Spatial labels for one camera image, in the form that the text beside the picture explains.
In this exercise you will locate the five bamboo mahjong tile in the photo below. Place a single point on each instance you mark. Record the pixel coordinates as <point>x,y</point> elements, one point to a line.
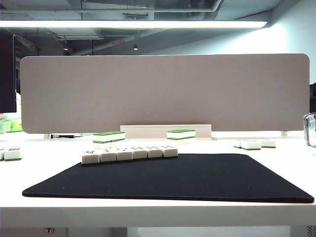
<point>140,154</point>
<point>170,152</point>

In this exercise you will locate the black rectangular desk mat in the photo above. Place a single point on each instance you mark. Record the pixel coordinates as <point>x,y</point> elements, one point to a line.
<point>148,185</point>

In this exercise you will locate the black box-shaped object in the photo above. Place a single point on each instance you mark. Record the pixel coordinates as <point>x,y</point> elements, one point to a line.
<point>313,98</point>

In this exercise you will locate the bird print mahjong tile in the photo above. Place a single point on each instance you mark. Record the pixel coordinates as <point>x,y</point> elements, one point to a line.
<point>90,159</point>

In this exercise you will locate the black computer monitor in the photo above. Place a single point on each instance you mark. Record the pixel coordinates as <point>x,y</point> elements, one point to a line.
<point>7,74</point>

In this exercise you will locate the round metal bolt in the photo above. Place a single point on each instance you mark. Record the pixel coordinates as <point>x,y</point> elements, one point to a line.
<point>49,230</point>

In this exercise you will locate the clear faceted plastic mug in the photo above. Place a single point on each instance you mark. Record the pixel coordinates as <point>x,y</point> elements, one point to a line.
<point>309,138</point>

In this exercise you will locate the white green carton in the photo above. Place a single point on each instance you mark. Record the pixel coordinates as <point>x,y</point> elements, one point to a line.
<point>5,126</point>

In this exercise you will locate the white divider foot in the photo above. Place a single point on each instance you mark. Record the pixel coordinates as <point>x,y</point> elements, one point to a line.
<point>46,136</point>
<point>284,133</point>

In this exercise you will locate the beige desk divider panel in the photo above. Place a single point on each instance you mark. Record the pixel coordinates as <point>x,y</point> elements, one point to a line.
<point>172,93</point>

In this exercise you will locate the white green-backed mahjong tile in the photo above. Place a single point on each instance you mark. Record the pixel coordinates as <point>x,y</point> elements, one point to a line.
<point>1,154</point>
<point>101,137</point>
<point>188,141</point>
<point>174,135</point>
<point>12,154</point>
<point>100,145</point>
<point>155,153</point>
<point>174,142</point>
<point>118,135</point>
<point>188,134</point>
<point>108,157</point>
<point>118,143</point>

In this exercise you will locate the brown under-desk panel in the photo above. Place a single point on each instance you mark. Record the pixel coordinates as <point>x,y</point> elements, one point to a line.
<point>24,233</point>

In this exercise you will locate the bamboo mahjong tile red mark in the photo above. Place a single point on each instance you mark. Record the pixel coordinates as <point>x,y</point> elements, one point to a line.
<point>268,143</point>

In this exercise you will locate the dark bamboo print mahjong tile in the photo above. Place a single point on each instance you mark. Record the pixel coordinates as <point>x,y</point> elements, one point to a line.
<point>237,143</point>
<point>250,145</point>

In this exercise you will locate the green bamboo print mahjong tile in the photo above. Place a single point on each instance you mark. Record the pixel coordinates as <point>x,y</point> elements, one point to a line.
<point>125,156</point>

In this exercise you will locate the grey vented box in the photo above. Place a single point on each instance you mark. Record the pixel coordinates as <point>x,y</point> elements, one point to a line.
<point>311,232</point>

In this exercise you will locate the red hanging sign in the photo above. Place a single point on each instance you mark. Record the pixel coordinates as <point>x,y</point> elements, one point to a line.
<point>118,42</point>

